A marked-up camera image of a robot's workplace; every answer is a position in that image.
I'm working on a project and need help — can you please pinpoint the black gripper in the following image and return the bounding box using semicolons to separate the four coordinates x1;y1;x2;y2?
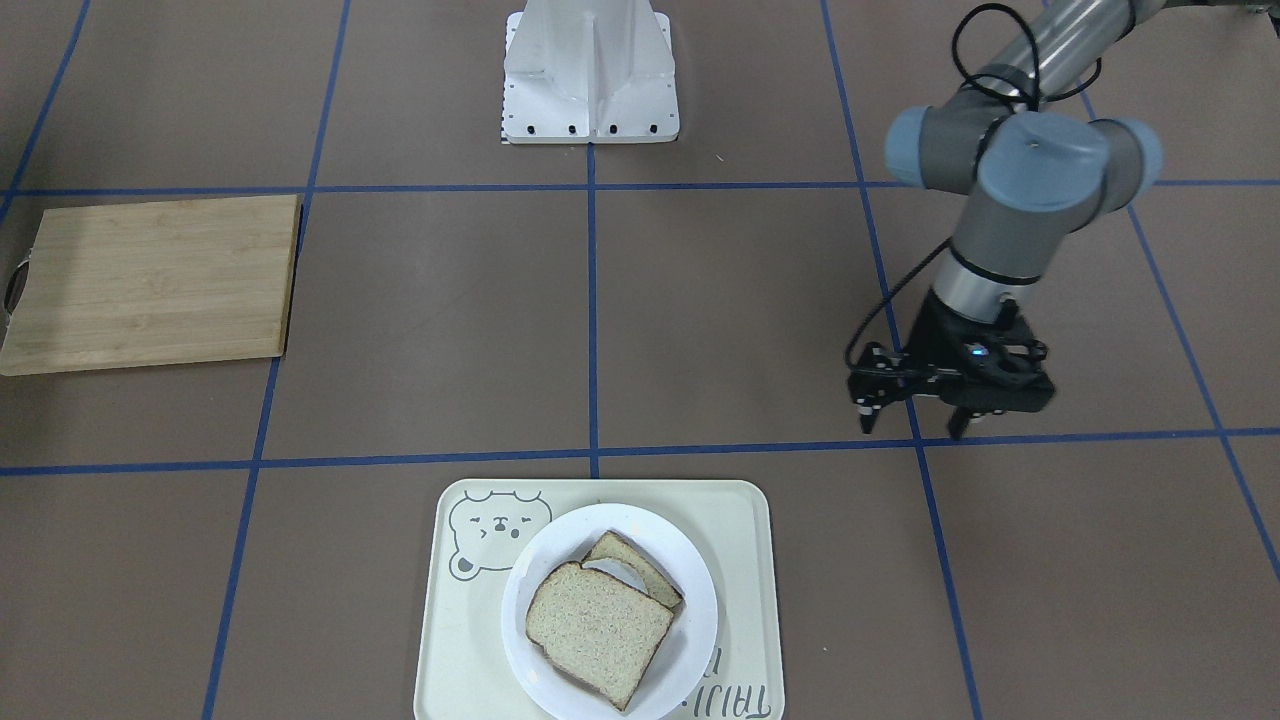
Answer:
847;291;1056;441

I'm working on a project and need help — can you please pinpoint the white round plate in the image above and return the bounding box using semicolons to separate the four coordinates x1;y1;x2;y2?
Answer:
499;503;719;719

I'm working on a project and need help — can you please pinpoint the bread slice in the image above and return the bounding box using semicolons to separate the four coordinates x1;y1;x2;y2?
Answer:
582;530;684;611
525;562;675;712

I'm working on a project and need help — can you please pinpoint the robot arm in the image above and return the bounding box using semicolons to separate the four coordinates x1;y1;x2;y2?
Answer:
845;1;1166;439

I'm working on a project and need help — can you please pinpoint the bread slice under egg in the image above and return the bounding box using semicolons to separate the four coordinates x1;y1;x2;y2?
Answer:
582;530;684;611

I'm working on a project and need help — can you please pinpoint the fried egg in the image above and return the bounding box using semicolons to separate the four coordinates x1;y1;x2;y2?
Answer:
582;557;649;594

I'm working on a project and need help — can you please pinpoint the cream bear serving tray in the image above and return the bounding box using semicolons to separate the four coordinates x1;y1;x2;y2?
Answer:
413;478;785;719

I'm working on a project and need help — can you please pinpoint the wooden cutting board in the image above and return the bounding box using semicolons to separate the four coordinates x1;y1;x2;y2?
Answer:
3;193;302;377

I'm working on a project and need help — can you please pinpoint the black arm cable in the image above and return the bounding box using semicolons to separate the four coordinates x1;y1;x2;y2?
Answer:
844;3;1103;373

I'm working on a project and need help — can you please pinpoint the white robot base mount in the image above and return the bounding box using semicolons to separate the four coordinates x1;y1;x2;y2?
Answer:
500;1;681;145

